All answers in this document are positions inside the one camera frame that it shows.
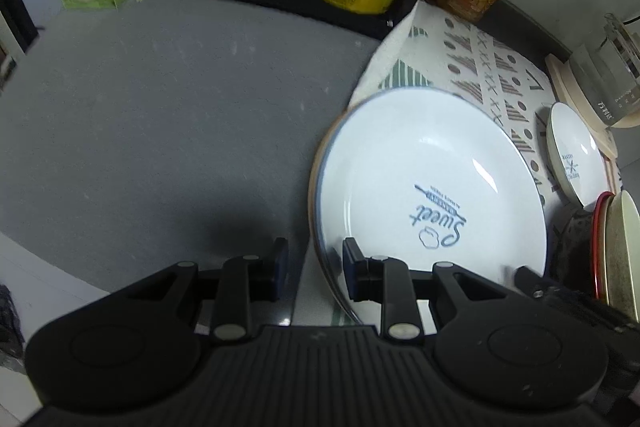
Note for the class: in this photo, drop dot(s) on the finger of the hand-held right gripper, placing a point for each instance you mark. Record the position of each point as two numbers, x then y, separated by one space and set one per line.
555 297

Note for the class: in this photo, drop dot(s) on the cream kettle base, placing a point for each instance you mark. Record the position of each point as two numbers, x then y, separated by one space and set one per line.
565 87

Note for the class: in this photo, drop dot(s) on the white plate with flower print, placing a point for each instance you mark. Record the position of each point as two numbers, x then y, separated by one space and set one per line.
313 187

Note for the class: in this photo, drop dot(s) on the white plate with blue rim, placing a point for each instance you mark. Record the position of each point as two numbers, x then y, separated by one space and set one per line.
425 167

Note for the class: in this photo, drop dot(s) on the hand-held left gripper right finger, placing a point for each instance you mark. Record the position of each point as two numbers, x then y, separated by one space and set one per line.
348 272

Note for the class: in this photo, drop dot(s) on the small white dish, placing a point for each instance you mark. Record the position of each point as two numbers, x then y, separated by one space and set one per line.
575 152

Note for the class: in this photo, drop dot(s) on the red and black bowl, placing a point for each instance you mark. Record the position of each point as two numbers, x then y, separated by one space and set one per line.
575 252

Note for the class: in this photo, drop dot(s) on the glass electric kettle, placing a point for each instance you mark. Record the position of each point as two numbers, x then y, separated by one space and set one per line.
610 77

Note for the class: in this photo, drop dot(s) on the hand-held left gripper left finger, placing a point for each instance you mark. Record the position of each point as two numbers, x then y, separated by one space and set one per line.
281 262

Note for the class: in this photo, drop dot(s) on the patterned fringed placemat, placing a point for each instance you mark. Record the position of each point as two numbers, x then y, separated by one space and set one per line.
480 57

